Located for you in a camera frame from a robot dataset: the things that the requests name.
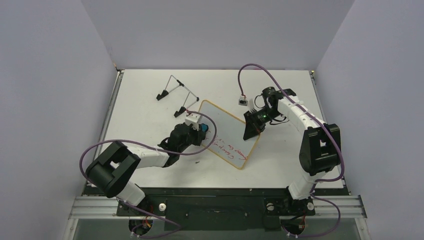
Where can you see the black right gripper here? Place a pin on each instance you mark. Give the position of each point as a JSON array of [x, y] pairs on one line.
[[253, 117]]

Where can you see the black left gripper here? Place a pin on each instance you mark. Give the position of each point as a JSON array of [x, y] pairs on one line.
[[198, 135]]

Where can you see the blue whiteboard eraser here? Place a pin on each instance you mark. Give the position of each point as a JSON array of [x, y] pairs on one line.
[[203, 127]]

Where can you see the yellow framed whiteboard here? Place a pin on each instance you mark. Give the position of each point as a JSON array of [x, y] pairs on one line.
[[228, 143]]

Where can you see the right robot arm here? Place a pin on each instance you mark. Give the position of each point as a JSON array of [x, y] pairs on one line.
[[321, 143]]

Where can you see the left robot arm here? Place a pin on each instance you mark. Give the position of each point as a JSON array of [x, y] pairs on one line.
[[112, 170]]

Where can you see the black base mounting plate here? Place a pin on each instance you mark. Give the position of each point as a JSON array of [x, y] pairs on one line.
[[225, 209]]

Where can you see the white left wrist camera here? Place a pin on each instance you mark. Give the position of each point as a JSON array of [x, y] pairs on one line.
[[192, 120]]

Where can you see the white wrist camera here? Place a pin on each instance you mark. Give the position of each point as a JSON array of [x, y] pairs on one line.
[[192, 120], [249, 103]]

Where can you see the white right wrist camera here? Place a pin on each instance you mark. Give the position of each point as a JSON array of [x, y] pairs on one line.
[[249, 103]]

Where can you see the black wire easel stand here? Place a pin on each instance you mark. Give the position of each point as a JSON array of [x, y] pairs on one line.
[[179, 94]]

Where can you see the aluminium extrusion rail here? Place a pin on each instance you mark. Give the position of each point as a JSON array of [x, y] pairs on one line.
[[99, 207]]

